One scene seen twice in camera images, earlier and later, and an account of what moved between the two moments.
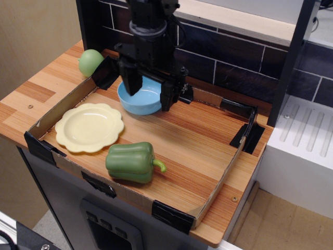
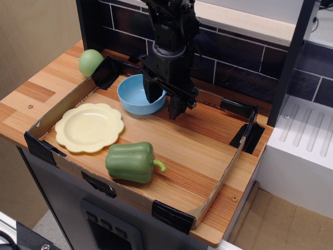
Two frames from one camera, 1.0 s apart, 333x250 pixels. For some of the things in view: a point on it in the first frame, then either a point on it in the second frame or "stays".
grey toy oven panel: x=108 y=230 stays
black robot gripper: x=153 y=53 -> x=169 y=70
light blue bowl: x=147 y=100 stays
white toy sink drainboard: x=297 y=166 stays
